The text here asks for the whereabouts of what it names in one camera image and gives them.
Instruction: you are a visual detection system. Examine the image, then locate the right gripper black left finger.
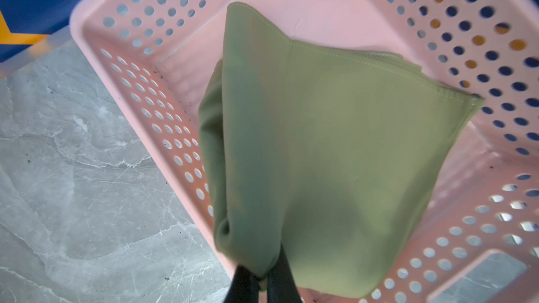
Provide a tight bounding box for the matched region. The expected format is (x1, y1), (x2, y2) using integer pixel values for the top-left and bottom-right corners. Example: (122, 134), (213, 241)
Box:
(223, 265), (259, 303)

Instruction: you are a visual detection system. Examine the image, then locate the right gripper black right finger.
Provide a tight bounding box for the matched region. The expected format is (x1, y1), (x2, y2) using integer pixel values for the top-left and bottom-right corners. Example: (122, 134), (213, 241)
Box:
(267, 246), (303, 303)

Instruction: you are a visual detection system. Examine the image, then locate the olive green skirt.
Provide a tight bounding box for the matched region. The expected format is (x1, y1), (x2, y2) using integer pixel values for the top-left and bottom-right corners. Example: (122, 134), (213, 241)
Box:
(198, 2), (483, 299)

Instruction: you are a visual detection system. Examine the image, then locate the pink plastic basket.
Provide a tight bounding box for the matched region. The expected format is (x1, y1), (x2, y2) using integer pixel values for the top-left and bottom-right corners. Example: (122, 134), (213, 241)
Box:
(70, 0), (538, 302)

